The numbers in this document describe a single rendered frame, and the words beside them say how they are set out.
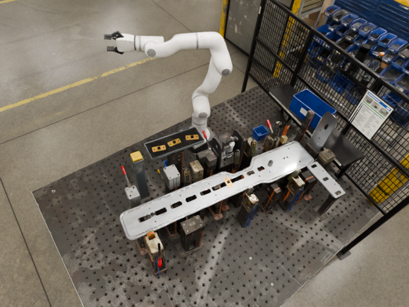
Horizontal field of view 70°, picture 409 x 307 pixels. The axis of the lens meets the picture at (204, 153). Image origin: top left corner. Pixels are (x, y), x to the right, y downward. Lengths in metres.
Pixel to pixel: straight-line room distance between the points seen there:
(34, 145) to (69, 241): 1.80
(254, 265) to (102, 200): 1.15
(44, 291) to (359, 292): 2.62
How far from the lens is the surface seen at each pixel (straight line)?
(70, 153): 3.51
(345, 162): 2.27
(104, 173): 2.36
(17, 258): 3.07
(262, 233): 2.13
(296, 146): 2.25
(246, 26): 4.51
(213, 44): 1.79
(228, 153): 2.03
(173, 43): 1.73
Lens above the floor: 2.59
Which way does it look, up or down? 51 degrees down
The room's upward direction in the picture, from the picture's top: 7 degrees clockwise
